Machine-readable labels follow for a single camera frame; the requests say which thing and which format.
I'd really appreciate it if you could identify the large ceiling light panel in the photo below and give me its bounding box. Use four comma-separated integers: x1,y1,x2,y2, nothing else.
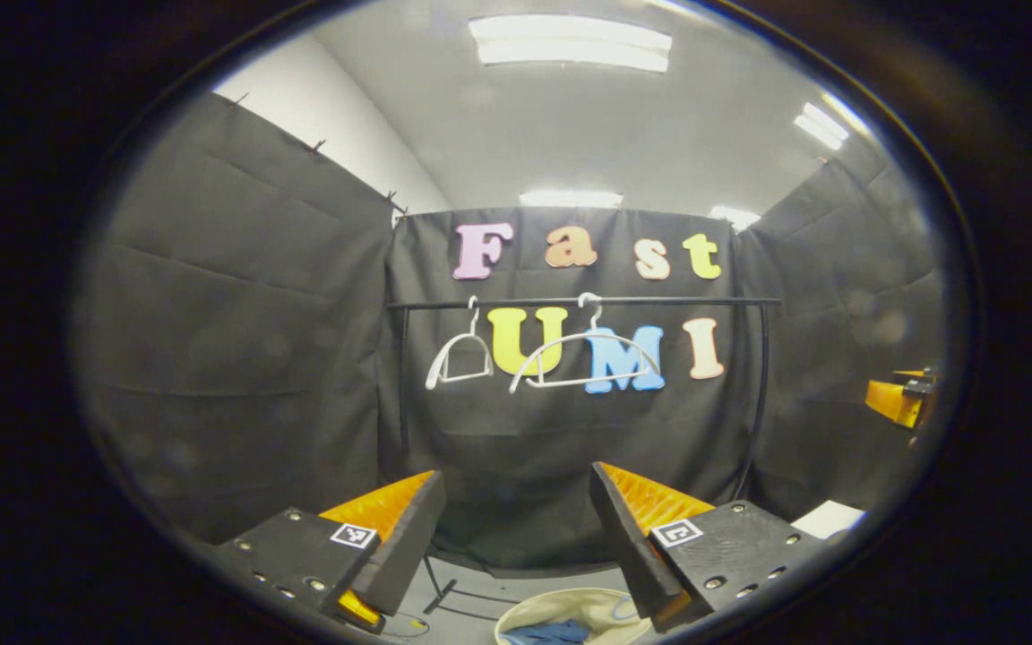
469,13,674,74

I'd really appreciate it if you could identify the white flat panel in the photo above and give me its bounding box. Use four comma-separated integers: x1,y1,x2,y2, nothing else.
791,500,866,540

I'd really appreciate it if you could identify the beige fabric laundry hamper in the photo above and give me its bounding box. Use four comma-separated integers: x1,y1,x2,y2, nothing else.
494,587,656,645

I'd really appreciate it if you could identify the black backdrop cloth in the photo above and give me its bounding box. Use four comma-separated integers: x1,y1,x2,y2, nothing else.
77,90,947,574

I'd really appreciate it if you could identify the blue corduroy jacket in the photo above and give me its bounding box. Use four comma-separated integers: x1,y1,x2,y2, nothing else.
503,618,593,645

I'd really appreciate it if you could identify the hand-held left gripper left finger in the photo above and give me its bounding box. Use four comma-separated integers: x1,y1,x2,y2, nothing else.
211,470,448,635

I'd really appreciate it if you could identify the white plastic clothes hanger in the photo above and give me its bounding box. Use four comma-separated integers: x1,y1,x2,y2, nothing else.
426,296,495,391
509,292,663,395

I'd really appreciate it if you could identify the black metal clothes rack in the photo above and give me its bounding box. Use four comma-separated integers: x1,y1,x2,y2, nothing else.
386,296,784,619

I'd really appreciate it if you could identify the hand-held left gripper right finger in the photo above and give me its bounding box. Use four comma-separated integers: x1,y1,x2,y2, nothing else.
589,461,826,632

